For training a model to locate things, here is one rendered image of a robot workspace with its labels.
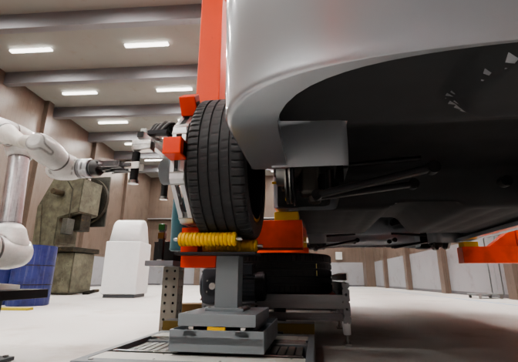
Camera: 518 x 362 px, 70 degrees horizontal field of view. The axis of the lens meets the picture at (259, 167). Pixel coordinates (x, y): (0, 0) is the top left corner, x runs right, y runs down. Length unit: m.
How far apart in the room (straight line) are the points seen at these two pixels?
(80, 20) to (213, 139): 9.01
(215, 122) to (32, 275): 4.61
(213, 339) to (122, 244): 6.36
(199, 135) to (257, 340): 0.80
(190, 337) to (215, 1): 2.24
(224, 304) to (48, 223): 8.38
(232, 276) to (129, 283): 6.11
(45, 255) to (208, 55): 4.01
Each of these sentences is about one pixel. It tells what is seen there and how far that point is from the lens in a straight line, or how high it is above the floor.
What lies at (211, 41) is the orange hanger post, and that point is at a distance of 2.72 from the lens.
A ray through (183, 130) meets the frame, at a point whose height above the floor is 0.95.
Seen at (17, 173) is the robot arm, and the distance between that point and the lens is 2.29.
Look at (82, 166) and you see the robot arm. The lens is 1.81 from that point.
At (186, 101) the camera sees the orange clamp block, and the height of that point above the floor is 1.11.
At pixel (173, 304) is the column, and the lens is 2.41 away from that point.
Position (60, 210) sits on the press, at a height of 1.84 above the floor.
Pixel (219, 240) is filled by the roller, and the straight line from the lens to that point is 1.55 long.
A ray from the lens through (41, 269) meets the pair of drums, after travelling 5.83.
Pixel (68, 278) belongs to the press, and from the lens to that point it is 9.25.
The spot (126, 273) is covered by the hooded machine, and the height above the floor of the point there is 0.45.
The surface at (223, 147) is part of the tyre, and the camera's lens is 1.44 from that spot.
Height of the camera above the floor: 0.35
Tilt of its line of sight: 17 degrees up
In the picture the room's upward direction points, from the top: straight up
